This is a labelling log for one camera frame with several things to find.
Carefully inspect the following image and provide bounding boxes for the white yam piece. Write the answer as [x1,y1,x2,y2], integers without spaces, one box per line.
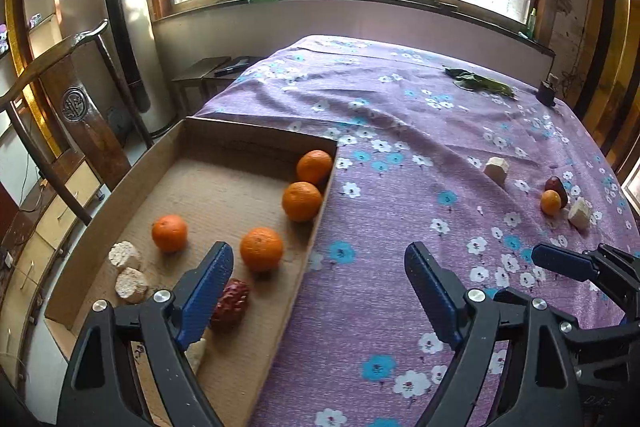
[107,241,141,272]
[114,268,149,303]
[568,197,591,231]
[184,337,207,375]
[483,156,510,186]

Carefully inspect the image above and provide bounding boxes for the dark red jujube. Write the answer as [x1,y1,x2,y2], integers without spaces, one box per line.
[209,279,250,331]
[544,176,568,208]

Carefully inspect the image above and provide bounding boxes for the orange tangerine large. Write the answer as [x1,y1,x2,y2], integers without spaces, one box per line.
[281,181,323,223]

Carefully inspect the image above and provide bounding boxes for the small orange tangerine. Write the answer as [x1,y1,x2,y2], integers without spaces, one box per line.
[539,190,562,217]

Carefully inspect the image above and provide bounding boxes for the wooden drawer cabinet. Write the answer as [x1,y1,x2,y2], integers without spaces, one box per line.
[1,180,78,384]

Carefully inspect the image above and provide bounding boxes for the small dark jar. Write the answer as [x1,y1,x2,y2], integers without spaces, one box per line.
[536,72,558,107]

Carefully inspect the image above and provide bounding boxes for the purple floral tablecloth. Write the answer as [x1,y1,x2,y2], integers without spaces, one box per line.
[201,36,639,426]

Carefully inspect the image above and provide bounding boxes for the cardboard box tray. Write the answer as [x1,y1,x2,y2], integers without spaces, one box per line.
[46,117,337,426]

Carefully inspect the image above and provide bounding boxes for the green leafy vegetable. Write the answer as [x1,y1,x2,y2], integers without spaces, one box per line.
[445,67,515,98]

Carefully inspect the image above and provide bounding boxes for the green bottle on sill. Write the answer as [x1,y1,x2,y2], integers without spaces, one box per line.
[526,8,537,40]

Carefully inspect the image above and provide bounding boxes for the wooden chair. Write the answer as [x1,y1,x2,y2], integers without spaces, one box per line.
[1,20,153,225]

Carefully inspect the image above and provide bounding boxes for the dark low side table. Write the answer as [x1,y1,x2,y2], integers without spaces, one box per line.
[171,55,262,115]

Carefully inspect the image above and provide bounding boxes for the standing air conditioner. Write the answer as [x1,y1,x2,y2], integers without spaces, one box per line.
[102,0,177,136]

